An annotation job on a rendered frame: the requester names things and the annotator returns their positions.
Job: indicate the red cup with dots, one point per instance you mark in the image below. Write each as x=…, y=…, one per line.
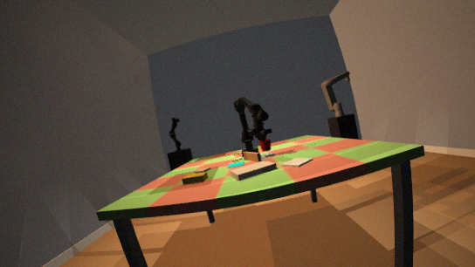
x=266, y=145

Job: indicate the yellow rectangular block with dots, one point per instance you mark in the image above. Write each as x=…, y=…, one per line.
x=194, y=178

